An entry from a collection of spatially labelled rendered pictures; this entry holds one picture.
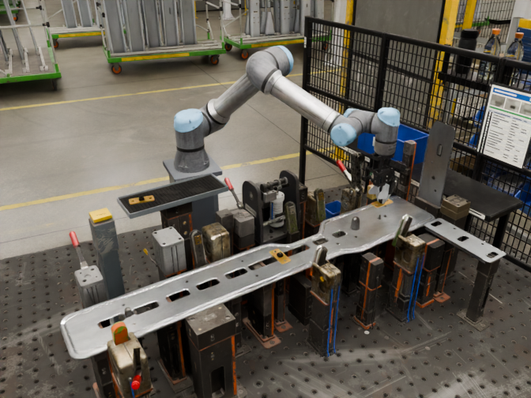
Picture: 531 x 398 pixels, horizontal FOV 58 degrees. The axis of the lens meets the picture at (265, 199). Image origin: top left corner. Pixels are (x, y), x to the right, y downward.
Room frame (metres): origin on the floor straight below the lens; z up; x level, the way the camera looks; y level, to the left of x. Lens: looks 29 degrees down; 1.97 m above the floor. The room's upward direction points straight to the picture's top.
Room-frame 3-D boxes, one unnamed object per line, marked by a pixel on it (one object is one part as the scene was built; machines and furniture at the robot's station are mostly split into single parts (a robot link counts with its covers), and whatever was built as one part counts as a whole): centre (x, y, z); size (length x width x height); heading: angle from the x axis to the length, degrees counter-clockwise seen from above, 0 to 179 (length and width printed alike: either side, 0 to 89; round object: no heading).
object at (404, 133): (2.15, -0.60, 1.10); 0.30 x 0.17 x 0.13; 33
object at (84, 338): (1.33, -0.04, 1.00); 1.38 x 0.22 x 0.02; 123
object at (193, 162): (1.87, 0.31, 1.15); 0.15 x 0.15 x 0.10
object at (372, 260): (1.35, -0.37, 0.84); 0.11 x 0.08 x 0.29; 33
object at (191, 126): (1.88, 0.31, 1.27); 0.13 x 0.12 x 0.14; 149
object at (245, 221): (1.50, 0.08, 0.89); 0.13 x 0.11 x 0.38; 33
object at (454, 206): (1.64, -0.74, 0.88); 0.08 x 0.08 x 0.36; 33
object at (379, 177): (1.58, -0.42, 1.23); 0.09 x 0.08 x 0.12; 123
